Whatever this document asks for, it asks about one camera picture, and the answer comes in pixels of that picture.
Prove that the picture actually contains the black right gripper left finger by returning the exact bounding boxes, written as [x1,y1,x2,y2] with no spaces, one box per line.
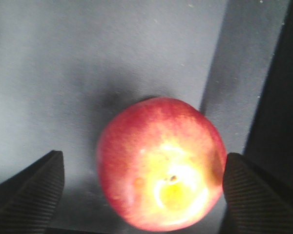
[0,151,64,234]

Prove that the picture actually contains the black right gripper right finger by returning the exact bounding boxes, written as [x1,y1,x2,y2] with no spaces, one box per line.
[223,153,293,234]

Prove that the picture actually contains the red apple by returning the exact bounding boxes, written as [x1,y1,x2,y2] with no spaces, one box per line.
[97,97,227,232]

